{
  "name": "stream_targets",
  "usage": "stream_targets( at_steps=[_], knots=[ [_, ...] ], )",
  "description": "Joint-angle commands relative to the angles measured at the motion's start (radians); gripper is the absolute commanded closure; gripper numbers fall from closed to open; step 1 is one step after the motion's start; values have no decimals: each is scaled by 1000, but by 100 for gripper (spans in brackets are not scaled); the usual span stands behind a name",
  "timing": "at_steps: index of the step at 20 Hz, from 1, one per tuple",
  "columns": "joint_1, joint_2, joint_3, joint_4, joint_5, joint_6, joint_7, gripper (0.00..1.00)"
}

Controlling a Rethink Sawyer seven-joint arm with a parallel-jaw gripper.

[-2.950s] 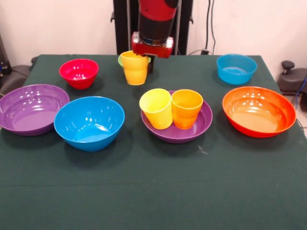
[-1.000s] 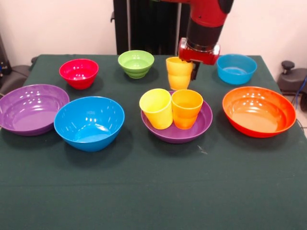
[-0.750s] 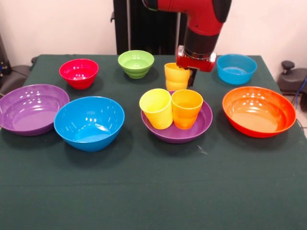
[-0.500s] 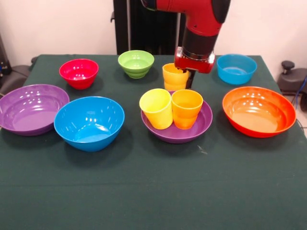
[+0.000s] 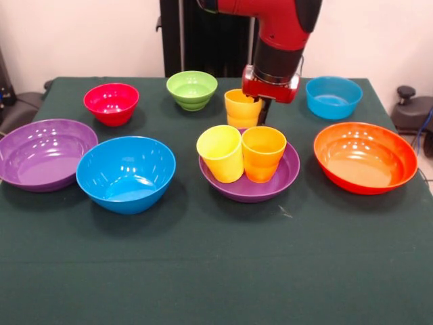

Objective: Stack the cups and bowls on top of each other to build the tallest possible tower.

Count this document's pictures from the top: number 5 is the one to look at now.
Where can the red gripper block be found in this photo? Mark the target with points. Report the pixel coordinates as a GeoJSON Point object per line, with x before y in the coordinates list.
{"type": "Point", "coordinates": [270, 91]}

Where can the yellow stepped cup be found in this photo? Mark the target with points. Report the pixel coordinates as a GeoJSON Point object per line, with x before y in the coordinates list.
{"type": "Point", "coordinates": [242, 113]}

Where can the orange stepped cup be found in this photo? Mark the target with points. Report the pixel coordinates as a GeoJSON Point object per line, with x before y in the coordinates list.
{"type": "Point", "coordinates": [262, 162]}

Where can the yellow smooth cup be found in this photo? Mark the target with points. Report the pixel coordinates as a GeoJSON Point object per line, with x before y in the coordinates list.
{"type": "Point", "coordinates": [223, 162]}

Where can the orange large bowl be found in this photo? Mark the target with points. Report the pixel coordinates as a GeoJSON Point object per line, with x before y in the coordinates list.
{"type": "Point", "coordinates": [365, 169]}

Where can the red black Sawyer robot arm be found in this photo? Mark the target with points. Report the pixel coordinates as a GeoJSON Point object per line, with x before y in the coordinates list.
{"type": "Point", "coordinates": [280, 30]}

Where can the blue small bowl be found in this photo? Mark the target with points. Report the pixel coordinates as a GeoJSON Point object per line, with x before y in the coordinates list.
{"type": "Point", "coordinates": [333, 105]}

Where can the green small bowl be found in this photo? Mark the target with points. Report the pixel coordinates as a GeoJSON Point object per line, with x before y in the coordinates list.
{"type": "Point", "coordinates": [191, 88]}

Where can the black column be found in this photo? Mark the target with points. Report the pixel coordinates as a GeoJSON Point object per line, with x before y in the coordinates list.
{"type": "Point", "coordinates": [203, 44]}

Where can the pink-red small bowl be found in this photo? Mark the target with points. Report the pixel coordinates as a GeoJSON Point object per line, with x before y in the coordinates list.
{"type": "Point", "coordinates": [111, 111]}

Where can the dark green tablecloth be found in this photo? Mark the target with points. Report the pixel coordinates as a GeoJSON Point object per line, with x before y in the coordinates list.
{"type": "Point", "coordinates": [216, 264]}

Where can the blue large bowl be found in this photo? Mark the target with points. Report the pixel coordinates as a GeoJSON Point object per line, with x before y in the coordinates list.
{"type": "Point", "coordinates": [125, 196]}

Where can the black equipment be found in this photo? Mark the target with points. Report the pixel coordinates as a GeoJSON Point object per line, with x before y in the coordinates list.
{"type": "Point", "coordinates": [5, 84]}

